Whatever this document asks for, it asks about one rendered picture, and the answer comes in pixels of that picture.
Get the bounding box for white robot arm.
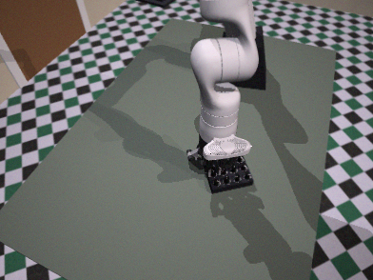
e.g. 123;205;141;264
190;0;259;160

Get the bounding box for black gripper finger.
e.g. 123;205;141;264
216;156;240;175
186;148;213;177

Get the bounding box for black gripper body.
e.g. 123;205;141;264
197;132;208;157

